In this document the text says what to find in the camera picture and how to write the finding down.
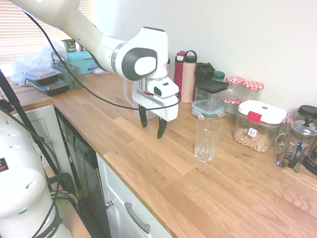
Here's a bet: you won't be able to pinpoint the small jar red checkered lid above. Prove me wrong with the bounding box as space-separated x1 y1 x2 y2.
222 96 240 119

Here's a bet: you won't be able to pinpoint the white wrist camera red mount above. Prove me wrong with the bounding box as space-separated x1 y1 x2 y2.
147 77 180 99

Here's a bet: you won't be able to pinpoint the white panelled cabinet door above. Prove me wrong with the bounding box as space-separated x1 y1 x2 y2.
22 104 75 174

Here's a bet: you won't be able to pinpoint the grey cutlery basket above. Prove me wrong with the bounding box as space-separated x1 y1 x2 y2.
51 52 82 90

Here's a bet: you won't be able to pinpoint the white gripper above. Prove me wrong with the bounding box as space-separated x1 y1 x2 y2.
131 83 180 139

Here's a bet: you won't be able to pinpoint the window blinds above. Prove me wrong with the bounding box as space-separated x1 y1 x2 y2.
0 0 96 66

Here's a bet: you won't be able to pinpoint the white drawer cabinet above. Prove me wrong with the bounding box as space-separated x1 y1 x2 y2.
95 152 174 238

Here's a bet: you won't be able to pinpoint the cereal container white lid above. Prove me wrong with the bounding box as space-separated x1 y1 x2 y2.
232 100 288 153

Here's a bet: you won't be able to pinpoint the wooden robot mounting board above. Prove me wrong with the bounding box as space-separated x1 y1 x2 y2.
43 167 92 238

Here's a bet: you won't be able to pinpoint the glass French press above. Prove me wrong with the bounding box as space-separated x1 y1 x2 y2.
274 116 317 174

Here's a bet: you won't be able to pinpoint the clear drinking glass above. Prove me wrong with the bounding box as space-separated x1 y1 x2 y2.
194 118 223 163

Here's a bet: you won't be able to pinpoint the glass jar red checkered lid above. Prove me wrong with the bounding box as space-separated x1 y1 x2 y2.
225 75 246 100
241 80 264 102

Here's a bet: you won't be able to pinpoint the green clamp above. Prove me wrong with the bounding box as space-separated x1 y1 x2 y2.
47 172 78 198

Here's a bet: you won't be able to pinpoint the glass container teal lid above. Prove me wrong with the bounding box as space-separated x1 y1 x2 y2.
191 99 226 119

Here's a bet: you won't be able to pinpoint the clear zip bag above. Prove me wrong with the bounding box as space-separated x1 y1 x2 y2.
86 63 111 75

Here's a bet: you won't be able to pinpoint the pink bottle black lid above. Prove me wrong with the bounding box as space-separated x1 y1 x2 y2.
182 50 198 104

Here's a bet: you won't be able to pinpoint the steel dishwasher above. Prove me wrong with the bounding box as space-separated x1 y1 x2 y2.
54 106 112 238

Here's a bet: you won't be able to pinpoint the black shaker bottle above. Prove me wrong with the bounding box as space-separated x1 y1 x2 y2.
195 62 215 86

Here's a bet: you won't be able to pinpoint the white plastic bag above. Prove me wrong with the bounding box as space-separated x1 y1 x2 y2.
9 41 67 86

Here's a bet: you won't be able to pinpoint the clear jar green lid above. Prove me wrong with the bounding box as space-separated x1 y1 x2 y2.
211 71 226 85

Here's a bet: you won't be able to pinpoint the red water bottle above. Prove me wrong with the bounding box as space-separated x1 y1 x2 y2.
173 51 186 94

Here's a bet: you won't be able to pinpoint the clear jar dark lid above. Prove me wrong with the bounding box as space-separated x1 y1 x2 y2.
284 105 317 129

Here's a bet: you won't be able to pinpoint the green can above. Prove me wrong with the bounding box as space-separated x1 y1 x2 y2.
61 39 79 53

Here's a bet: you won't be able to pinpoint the teal box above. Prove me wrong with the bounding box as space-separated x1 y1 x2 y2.
66 51 96 75

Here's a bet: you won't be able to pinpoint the black takeout container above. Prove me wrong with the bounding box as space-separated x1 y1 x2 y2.
29 79 70 97
21 68 61 86

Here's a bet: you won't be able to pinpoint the square canister black lid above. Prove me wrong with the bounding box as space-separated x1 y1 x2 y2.
194 79 230 105

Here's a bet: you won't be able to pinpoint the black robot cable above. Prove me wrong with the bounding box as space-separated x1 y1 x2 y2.
18 7 183 111

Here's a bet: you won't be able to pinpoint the coloured wire bundle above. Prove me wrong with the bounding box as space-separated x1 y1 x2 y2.
49 188 81 214

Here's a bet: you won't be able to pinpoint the metal drawer handle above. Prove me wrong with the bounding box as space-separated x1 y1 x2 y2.
123 202 152 234

